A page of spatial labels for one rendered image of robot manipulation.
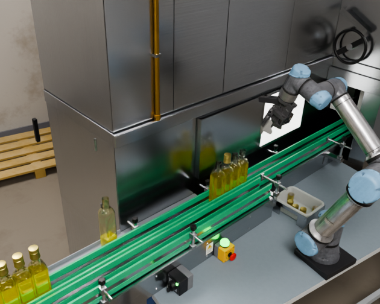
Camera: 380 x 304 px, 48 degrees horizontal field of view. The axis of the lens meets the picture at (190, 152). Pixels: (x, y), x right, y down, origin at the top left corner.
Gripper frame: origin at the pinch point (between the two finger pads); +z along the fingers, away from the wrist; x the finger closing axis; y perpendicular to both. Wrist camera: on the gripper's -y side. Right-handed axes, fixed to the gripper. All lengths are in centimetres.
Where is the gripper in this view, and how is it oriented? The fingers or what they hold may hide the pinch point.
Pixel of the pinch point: (265, 129)
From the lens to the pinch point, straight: 195.9
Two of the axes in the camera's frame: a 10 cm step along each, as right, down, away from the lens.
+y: 6.2, 6.6, -4.2
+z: -2.5, 6.7, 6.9
